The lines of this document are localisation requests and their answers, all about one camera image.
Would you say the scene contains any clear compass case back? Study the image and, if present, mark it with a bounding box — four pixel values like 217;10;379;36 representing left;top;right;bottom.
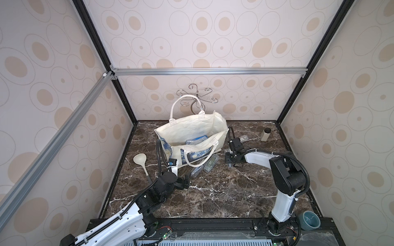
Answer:
239;135;249;143

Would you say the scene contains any clear case silver compass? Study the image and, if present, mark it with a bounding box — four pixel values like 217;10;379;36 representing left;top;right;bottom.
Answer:
190;166;204;179

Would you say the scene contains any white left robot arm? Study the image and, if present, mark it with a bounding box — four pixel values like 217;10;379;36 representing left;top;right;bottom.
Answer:
60;172;190;246

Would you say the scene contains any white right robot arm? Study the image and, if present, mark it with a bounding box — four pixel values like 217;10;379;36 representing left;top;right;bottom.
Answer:
226;138;310;223

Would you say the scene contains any starry night canvas bag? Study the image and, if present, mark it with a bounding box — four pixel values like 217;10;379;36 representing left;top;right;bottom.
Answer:
155;95;228;171

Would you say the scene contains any clear case green insert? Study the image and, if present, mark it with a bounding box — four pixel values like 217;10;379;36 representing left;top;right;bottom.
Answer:
204;154;219;173

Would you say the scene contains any small jar black lid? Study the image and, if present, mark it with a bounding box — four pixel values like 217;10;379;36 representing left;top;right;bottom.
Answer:
260;128;271;142

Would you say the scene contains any silver metal hook stand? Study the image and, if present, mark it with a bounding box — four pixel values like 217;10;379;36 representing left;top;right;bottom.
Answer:
176;83;219;114

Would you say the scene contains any teal ceramic cup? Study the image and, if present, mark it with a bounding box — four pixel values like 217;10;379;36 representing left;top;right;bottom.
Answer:
298;211;321;231

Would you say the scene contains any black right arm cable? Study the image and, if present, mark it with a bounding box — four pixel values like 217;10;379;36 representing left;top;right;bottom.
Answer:
227;125;311;246

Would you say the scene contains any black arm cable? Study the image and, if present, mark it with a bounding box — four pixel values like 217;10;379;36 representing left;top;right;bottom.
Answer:
227;125;311;246
73;139;173;246

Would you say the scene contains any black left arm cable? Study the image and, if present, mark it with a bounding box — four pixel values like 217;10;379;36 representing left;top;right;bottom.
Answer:
73;139;173;246

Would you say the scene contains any horizontal aluminium rail back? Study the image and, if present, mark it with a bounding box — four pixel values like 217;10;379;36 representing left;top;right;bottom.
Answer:
113;67;308;76

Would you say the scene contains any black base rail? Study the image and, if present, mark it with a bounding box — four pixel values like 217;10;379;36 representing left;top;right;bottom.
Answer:
80;217;345;246

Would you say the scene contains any diagonal aluminium rail left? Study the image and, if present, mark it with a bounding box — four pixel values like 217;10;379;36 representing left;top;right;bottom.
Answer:
1;71;115;230

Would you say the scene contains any black corner frame post right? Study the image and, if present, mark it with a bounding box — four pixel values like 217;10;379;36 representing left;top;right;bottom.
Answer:
277;0;355;125

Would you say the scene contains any black corner frame post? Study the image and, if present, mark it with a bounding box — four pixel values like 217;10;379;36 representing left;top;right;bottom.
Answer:
277;0;355;125
72;0;138;125

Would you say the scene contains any black corner frame post left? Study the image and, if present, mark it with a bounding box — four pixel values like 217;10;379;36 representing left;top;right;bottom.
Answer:
72;0;138;125

